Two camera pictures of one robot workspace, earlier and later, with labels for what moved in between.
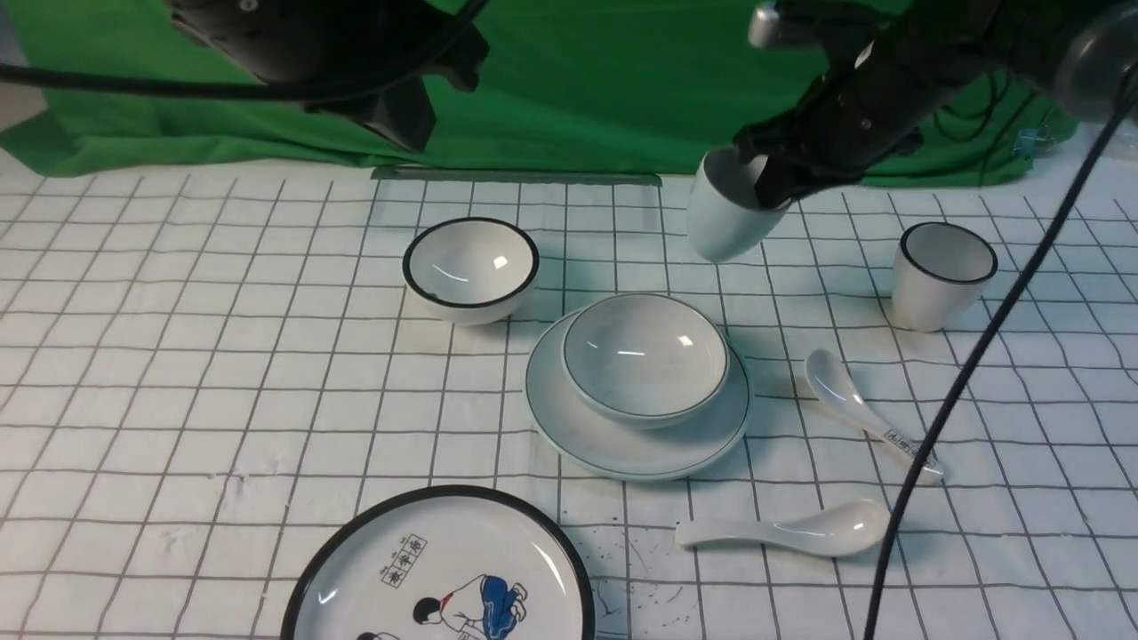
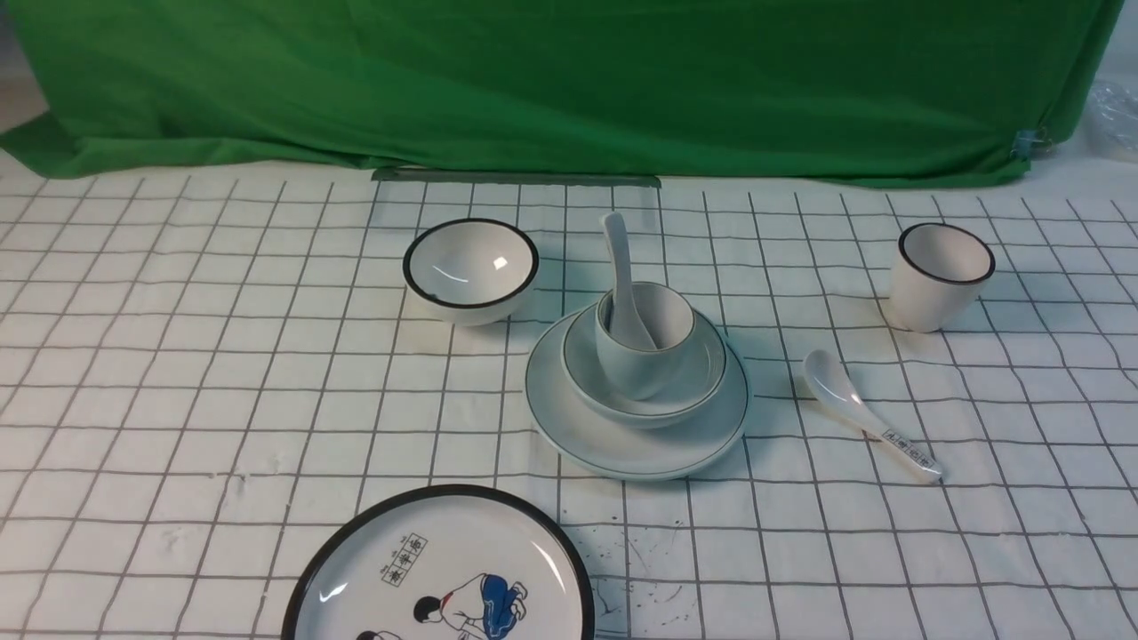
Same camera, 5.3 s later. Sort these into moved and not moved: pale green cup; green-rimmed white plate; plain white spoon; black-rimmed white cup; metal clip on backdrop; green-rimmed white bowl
Moved: pale green cup; plain white spoon
Not moved: green-rimmed white plate; green-rimmed white bowl; metal clip on backdrop; black-rimmed white cup
